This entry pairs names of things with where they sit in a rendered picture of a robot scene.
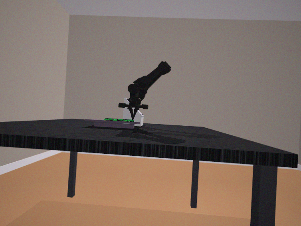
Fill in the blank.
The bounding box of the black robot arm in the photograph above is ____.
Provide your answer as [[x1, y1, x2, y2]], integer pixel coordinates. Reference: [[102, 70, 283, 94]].
[[127, 61, 171, 107]]

